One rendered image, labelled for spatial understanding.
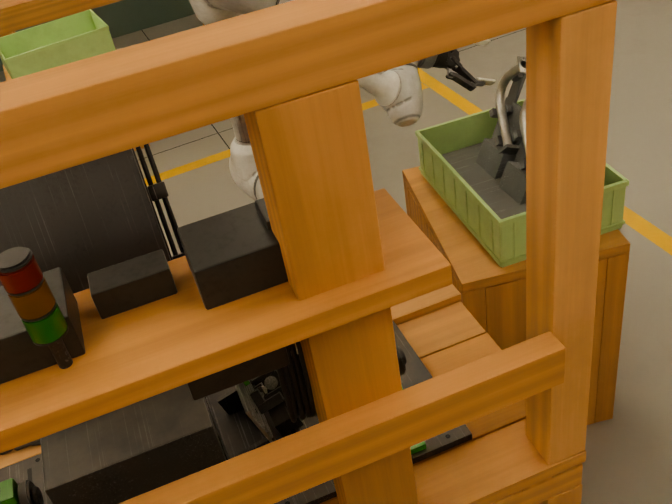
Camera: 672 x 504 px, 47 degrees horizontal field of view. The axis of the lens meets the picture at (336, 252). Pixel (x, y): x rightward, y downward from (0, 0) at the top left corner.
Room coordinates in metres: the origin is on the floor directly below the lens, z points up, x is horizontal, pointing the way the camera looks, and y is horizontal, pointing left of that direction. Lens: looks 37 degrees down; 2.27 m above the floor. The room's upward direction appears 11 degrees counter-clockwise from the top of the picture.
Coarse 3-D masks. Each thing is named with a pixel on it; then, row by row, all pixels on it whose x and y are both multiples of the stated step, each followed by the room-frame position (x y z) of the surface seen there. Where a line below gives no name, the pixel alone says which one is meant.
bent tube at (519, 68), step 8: (520, 56) 2.27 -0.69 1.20; (520, 64) 2.24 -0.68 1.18; (512, 72) 2.27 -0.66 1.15; (520, 72) 2.23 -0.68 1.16; (504, 80) 2.29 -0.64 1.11; (504, 88) 2.29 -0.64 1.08; (496, 96) 2.29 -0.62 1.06; (504, 96) 2.29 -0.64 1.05; (496, 104) 2.28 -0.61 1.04; (504, 104) 2.27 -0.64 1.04; (504, 112) 2.24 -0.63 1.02; (504, 120) 2.22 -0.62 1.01; (504, 128) 2.20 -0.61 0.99; (504, 136) 2.18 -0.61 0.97; (504, 144) 2.16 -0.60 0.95; (512, 144) 2.16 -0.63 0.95
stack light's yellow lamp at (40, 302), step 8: (40, 288) 0.82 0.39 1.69; (48, 288) 0.83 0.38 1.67; (16, 296) 0.81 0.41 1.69; (24, 296) 0.81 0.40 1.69; (32, 296) 0.81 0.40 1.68; (40, 296) 0.81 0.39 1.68; (48, 296) 0.82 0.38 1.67; (16, 304) 0.81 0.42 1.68; (24, 304) 0.81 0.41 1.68; (32, 304) 0.81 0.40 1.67; (40, 304) 0.81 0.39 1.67; (48, 304) 0.82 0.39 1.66; (56, 304) 0.83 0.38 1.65; (24, 312) 0.81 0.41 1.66; (32, 312) 0.81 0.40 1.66; (40, 312) 0.81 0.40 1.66; (48, 312) 0.82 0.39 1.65; (24, 320) 0.81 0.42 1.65; (32, 320) 0.81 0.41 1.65
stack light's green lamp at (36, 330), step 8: (56, 312) 0.82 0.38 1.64; (40, 320) 0.81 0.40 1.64; (48, 320) 0.81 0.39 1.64; (56, 320) 0.82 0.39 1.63; (64, 320) 0.83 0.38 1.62; (32, 328) 0.81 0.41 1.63; (40, 328) 0.81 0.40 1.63; (48, 328) 0.81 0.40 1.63; (56, 328) 0.81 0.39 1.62; (64, 328) 0.82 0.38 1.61; (32, 336) 0.81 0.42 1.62; (40, 336) 0.81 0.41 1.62; (48, 336) 0.81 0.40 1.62; (56, 336) 0.81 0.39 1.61; (64, 336) 0.82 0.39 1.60; (40, 344) 0.81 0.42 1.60; (48, 344) 0.81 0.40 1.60
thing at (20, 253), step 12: (12, 252) 0.84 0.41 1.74; (24, 252) 0.84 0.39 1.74; (0, 264) 0.82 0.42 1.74; (12, 264) 0.81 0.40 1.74; (24, 264) 0.81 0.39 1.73; (36, 264) 0.83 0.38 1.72; (0, 276) 0.81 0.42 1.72; (12, 276) 0.81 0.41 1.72; (24, 276) 0.81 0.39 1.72; (36, 276) 0.82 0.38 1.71; (12, 288) 0.81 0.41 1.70; (24, 288) 0.81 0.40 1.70; (36, 288) 0.81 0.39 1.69
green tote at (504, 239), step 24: (456, 120) 2.36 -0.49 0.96; (480, 120) 2.38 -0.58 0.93; (432, 144) 2.34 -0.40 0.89; (456, 144) 2.36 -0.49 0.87; (432, 168) 2.21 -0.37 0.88; (456, 192) 2.03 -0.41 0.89; (624, 192) 1.83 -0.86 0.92; (480, 216) 1.87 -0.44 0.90; (480, 240) 1.87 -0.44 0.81; (504, 240) 1.75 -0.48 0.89; (504, 264) 1.75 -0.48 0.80
